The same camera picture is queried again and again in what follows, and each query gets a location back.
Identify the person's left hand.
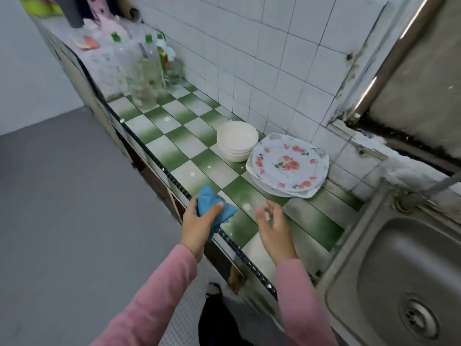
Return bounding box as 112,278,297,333
179,197,226,262

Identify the person's right hand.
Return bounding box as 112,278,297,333
254,200,298,267

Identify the blue cleaning cloth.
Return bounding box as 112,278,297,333
196,185,239,229

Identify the floral plate stack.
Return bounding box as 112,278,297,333
245,136,331,199

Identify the person's right forearm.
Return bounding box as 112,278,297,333
274,257,340,346

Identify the person's left forearm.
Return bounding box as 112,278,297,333
90,244,199,346

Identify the person's right leg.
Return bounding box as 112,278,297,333
197,281,255,346

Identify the green checkered tile countertop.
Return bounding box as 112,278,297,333
105,77,365,300

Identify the stainless steel sink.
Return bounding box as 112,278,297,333
317,180,461,346

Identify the chrome faucet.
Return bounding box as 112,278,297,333
393,169,461,215

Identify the large clear plastic bottle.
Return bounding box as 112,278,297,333
124,34,168,111

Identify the clear bottle with green liquid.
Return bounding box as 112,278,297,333
160,45,185,88

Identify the weathered wooden board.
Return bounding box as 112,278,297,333
346,0,461,170

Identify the pink packet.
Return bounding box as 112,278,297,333
72,34,102,52

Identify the pink plastic bag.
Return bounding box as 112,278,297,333
85,0,132,43

